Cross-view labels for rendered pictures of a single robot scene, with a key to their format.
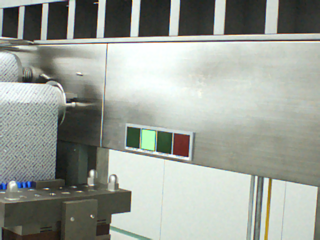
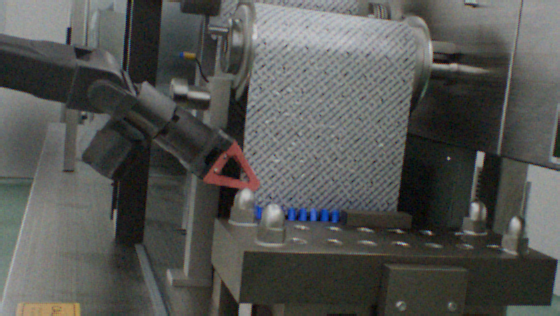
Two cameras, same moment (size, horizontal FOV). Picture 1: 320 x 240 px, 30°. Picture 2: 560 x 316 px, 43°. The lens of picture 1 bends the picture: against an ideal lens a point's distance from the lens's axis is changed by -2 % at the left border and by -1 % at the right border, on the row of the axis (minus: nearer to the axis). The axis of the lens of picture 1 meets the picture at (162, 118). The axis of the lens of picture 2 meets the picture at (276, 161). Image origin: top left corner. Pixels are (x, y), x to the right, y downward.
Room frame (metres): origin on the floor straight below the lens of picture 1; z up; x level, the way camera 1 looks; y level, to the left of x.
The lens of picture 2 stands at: (0.75, 0.00, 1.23)
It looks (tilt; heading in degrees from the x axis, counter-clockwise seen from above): 7 degrees down; 27
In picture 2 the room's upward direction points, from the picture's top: 6 degrees clockwise
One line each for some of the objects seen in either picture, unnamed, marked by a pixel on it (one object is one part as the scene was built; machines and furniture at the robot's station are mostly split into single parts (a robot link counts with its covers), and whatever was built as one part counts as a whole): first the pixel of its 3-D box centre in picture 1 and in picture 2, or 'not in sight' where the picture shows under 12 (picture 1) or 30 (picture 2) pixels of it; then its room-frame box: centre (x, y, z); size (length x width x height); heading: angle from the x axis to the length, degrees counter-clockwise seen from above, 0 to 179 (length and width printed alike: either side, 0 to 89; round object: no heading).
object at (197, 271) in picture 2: not in sight; (196, 181); (1.61, 0.57, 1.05); 0.06 x 0.05 x 0.31; 134
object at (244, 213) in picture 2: not in sight; (244, 205); (1.51, 0.43, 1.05); 0.04 x 0.04 x 0.04
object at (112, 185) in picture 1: (113, 182); (516, 233); (1.67, 0.13, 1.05); 0.04 x 0.04 x 0.04
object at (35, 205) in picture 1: (55, 202); (379, 260); (1.59, 0.27, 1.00); 0.40 x 0.16 x 0.06; 134
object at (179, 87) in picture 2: not in sight; (178, 92); (1.58, 0.59, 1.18); 0.04 x 0.02 x 0.04; 44
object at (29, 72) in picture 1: (20, 75); (370, 18); (1.99, 0.48, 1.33); 0.07 x 0.07 x 0.07; 44
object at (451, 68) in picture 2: (62, 105); (429, 68); (1.81, 0.30, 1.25); 0.07 x 0.04 x 0.04; 134
